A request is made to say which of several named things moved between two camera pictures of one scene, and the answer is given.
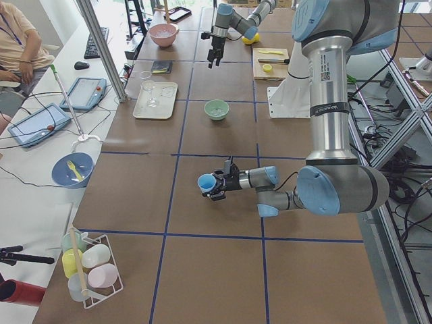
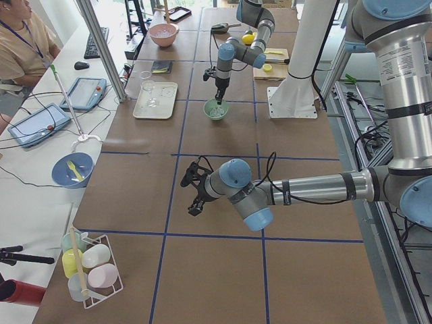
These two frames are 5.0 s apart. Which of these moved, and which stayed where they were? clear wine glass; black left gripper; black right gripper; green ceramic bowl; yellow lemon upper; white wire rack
Moved: black left gripper; black right gripper
Stayed: white wire rack; yellow lemon upper; clear wine glass; green ceramic bowl
